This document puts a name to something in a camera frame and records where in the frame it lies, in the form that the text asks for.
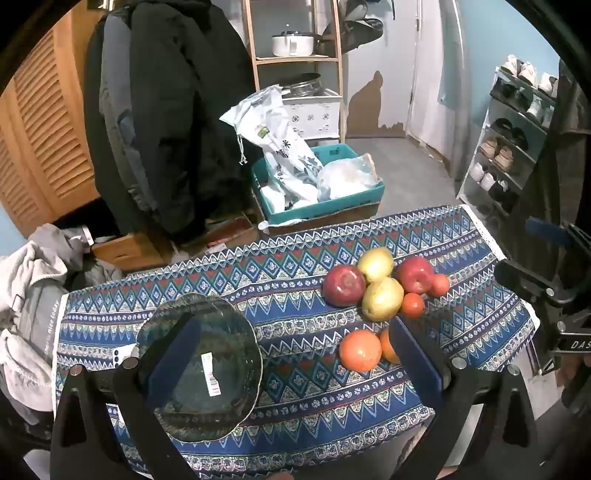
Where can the white printed bag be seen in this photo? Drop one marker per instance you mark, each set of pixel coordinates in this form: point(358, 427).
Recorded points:
point(281, 138)

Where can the grey printed fabric bag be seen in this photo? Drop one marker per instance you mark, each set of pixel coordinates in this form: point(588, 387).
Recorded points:
point(44, 314)

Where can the wooden shelf unit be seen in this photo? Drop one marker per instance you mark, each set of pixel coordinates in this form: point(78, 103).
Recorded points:
point(339, 92)

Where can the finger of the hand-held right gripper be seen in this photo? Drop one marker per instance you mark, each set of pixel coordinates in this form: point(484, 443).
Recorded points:
point(526, 281)
point(547, 230)

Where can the white door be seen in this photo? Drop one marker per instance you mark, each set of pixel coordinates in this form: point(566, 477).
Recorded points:
point(429, 92)

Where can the dark red apple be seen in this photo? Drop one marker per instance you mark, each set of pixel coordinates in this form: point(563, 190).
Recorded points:
point(344, 286)

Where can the light grey garment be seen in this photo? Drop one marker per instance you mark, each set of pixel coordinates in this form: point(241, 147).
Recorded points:
point(27, 263)

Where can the wooden drawer box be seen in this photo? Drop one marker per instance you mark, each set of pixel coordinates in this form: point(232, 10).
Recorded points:
point(124, 251)

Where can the white rice cooker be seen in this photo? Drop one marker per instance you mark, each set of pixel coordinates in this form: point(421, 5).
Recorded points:
point(291, 45)

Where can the white plastic basket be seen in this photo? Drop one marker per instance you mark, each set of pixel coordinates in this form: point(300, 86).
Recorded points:
point(318, 117)

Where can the wooden louvred door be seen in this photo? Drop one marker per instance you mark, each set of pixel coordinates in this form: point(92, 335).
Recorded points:
point(46, 138)

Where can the black hanging jacket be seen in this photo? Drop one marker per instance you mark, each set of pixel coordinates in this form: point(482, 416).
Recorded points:
point(184, 115)

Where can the yellow pear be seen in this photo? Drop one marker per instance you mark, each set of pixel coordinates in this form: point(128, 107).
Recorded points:
point(382, 298)
point(376, 264)

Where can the round metal pan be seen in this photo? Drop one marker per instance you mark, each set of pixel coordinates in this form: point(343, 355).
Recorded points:
point(302, 85)

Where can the dark hanging bag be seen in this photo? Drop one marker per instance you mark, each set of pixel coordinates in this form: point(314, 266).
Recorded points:
point(355, 32)

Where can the clear plastic bag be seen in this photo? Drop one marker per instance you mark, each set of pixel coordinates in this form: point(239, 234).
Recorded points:
point(346, 177)

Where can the blue patterned tablecloth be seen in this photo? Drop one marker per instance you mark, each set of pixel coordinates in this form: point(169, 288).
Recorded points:
point(295, 286)

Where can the bright red apple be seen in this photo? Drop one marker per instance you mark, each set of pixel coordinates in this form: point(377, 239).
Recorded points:
point(415, 274)

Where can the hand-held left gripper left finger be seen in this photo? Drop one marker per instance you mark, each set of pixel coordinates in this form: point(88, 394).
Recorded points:
point(175, 360)

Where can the clear glass bowl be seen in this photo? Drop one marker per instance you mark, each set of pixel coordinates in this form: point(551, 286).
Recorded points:
point(231, 332)

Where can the small tangerine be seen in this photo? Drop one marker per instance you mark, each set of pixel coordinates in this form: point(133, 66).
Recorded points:
point(412, 304)
point(440, 285)

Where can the large orange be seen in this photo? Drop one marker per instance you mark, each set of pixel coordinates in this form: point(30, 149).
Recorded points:
point(360, 350)
point(388, 346)

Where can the grey-blue hanging garment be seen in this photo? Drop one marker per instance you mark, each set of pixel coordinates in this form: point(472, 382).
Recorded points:
point(117, 115)

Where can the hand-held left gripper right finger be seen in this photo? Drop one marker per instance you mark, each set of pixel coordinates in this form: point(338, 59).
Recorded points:
point(415, 360)

